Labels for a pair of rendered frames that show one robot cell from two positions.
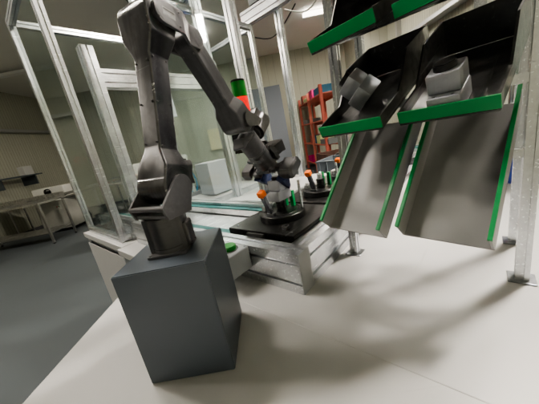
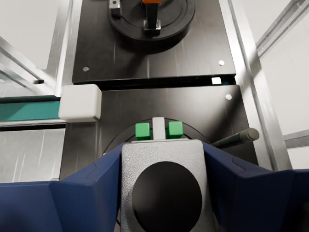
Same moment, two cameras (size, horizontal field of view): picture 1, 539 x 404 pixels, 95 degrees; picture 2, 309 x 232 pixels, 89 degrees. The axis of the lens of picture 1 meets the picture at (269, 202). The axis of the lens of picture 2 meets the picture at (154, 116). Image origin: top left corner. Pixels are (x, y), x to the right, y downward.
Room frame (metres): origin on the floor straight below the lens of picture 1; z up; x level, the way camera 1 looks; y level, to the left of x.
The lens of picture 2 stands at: (0.74, -0.04, 1.17)
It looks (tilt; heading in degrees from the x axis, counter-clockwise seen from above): 72 degrees down; 316
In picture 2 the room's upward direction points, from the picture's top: 1 degrees counter-clockwise
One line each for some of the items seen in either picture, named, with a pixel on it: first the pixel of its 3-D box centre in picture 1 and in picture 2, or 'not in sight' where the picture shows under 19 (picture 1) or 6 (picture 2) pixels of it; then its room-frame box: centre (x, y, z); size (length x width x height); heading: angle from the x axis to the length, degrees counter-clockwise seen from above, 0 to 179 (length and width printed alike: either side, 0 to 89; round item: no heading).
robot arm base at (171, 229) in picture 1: (170, 232); not in sight; (0.40, 0.17, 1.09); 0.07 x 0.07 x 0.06; 89
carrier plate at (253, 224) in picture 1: (283, 219); (159, 178); (0.72, -0.03, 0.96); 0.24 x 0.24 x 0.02; 48
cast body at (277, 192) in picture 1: (280, 187); (162, 171); (0.73, -0.04, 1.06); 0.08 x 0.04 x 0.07; 138
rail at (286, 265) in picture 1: (195, 241); not in sight; (0.79, 0.27, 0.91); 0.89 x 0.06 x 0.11; 48
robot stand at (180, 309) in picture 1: (189, 298); not in sight; (0.40, 0.17, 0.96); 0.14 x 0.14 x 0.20; 89
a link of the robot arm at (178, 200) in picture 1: (159, 197); not in sight; (0.40, 0.18, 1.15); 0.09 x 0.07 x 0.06; 60
